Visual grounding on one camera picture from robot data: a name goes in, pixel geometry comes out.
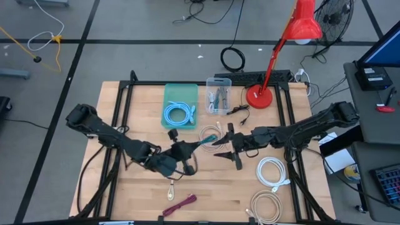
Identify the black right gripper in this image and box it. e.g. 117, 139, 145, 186
211, 122, 262, 171

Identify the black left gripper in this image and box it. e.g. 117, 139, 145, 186
167, 128, 203, 176

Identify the beige braided HDMI cable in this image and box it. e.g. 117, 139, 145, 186
198, 121, 226, 154
245, 189, 284, 225

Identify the small white cable bundle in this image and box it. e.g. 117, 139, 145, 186
207, 90, 217, 114

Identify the small grey cable bundle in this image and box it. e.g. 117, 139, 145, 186
220, 86, 229, 110

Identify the magenta braided cable bundle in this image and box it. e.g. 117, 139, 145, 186
161, 193, 198, 218

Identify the teal translucent plastic bin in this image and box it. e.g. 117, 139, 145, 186
161, 83, 199, 129

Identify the clear plastic bin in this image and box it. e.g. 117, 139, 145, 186
205, 77, 233, 116

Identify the red desk lamp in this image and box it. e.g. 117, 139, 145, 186
245, 0, 323, 109

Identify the black power strip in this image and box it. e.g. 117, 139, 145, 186
214, 70, 293, 84

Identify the white paper sheet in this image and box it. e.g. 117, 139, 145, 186
323, 131, 357, 174

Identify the round tape roll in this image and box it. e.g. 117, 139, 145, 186
343, 164, 360, 182

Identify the grey side desk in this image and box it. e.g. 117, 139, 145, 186
351, 142, 400, 224
342, 61, 400, 144

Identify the black box with labels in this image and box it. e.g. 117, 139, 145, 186
354, 65, 393, 91

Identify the black keyboard with coloured keys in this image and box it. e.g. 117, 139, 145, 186
370, 164, 400, 207

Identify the black floor fan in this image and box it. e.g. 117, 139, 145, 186
312, 0, 356, 59

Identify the computer monitor with blue screen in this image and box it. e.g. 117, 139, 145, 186
356, 20, 400, 68

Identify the grey floor bar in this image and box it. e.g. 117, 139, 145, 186
0, 68, 31, 79

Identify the black lamp power cord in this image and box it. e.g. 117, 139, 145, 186
226, 87, 251, 126

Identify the black aluminium table frame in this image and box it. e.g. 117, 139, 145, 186
70, 70, 337, 225

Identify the black coiled floor cable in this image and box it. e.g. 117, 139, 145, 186
220, 0, 246, 73

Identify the yellow floor cable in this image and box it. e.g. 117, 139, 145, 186
0, 26, 63, 73

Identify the white floor cable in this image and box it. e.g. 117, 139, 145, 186
27, 0, 66, 53

